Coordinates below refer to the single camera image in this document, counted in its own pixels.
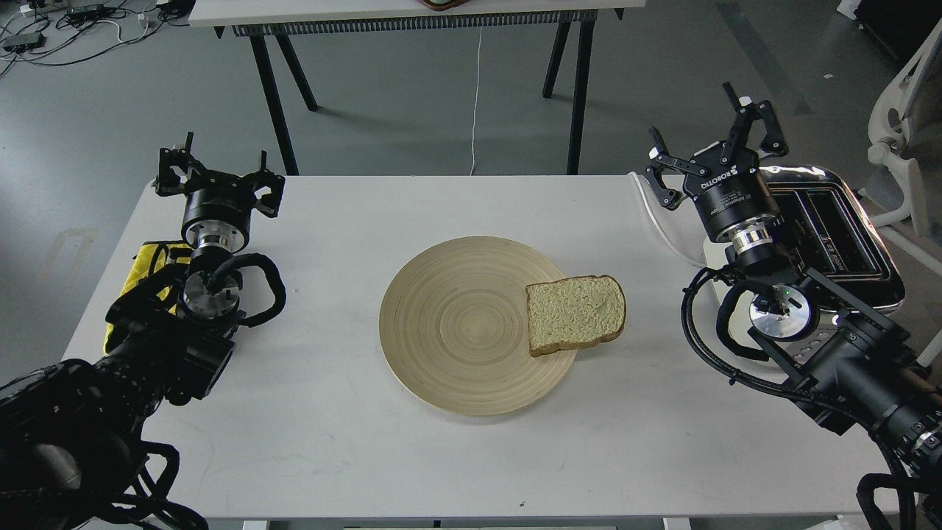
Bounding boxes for floor cables and adapters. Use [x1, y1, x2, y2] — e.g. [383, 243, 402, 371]
[0, 0, 196, 78]

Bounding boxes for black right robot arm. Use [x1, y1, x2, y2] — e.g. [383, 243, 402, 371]
[642, 82, 941, 529]

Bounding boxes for slice of bread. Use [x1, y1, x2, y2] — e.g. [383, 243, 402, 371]
[525, 275, 627, 358]

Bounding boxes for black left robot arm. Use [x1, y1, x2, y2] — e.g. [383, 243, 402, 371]
[2, 137, 287, 529]

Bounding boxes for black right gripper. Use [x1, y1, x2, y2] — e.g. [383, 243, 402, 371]
[644, 82, 790, 244]

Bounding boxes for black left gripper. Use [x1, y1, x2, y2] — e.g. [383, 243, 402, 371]
[154, 132, 286, 249]

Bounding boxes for white chrome toaster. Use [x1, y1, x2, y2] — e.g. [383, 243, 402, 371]
[702, 164, 907, 369]

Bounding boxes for thin white hanging cable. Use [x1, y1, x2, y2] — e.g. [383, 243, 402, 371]
[470, 26, 484, 176]

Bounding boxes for white toaster power cable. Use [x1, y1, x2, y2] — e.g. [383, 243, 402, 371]
[627, 171, 709, 269]

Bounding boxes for background table black legs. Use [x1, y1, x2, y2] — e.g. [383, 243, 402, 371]
[188, 0, 648, 177]

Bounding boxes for brown object on background table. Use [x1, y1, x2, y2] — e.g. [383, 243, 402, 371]
[419, 0, 467, 11]

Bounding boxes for yellow cloth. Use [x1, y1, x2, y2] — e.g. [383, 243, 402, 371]
[103, 241, 194, 356]

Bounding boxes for white office chair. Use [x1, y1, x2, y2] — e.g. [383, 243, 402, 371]
[858, 16, 942, 369]

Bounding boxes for round bamboo plate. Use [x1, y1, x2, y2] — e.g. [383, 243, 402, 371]
[379, 237, 576, 417]

